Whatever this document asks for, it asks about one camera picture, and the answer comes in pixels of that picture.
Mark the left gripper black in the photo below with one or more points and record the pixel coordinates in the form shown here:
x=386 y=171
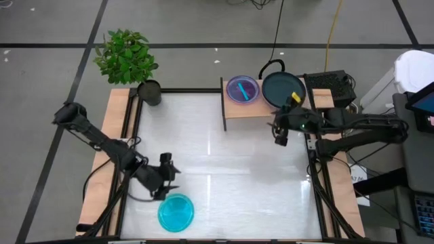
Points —
x=154 y=178

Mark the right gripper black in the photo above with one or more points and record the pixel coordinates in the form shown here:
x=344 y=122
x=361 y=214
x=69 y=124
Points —
x=298 y=120

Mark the dark teal plate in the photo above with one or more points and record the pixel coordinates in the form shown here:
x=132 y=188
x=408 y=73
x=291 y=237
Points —
x=279 y=89

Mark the translucent cyan plate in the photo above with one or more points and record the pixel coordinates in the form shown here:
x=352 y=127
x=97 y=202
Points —
x=252 y=89
x=176 y=213

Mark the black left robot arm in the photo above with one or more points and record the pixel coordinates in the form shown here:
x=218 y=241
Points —
x=98 y=139

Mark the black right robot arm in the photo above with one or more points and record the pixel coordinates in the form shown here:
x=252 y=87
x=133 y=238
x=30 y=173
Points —
x=366 y=122

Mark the yellow tape marker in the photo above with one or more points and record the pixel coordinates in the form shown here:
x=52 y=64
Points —
x=296 y=97

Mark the black computer box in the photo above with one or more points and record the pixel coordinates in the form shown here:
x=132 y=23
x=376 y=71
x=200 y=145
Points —
x=330 y=84

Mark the white paper sheet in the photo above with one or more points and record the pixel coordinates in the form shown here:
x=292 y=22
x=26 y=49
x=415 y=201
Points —
x=357 y=176

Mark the black plant pot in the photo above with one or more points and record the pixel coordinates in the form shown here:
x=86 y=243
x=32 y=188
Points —
x=149 y=93

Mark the wooden side board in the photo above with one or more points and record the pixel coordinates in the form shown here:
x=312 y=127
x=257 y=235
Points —
x=115 y=105
x=342 y=196

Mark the white plastic bin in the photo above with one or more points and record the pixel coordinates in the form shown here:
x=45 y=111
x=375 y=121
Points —
x=415 y=71

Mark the tablet with blue screen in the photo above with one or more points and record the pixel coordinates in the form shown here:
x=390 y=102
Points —
x=425 y=103

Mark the grey desk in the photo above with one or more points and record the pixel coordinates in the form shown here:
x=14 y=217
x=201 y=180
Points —
x=410 y=169

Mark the green leafy plant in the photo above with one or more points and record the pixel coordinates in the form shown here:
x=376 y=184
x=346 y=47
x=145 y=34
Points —
x=125 y=57

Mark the dark keyboard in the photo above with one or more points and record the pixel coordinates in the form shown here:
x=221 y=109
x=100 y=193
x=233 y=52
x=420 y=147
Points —
x=425 y=217

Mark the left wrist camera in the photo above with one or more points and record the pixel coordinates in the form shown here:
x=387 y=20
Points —
x=166 y=161

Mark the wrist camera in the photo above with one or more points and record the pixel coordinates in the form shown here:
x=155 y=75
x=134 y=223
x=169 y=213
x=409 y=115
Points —
x=166 y=161
x=281 y=139

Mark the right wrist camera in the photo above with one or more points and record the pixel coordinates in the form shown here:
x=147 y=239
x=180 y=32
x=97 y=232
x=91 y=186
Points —
x=281 y=139

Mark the wooden shelf black frame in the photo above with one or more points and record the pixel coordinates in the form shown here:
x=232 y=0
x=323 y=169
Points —
x=237 y=110

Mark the black table frame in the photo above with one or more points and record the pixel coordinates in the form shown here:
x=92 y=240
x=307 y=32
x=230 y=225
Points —
x=190 y=90

